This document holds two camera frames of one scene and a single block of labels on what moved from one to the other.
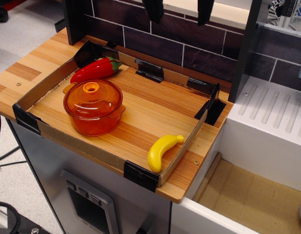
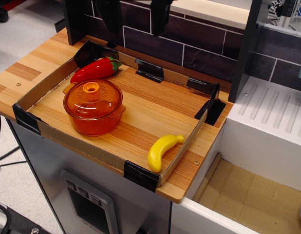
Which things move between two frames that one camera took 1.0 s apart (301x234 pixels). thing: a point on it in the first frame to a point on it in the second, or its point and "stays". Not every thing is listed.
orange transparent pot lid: x=92 y=99 stays
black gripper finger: x=204 y=9 to x=160 y=12
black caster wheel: x=1 y=14 stays
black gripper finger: x=155 y=9 to x=111 y=10
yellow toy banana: x=154 y=159 stays
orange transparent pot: x=93 y=107 stays
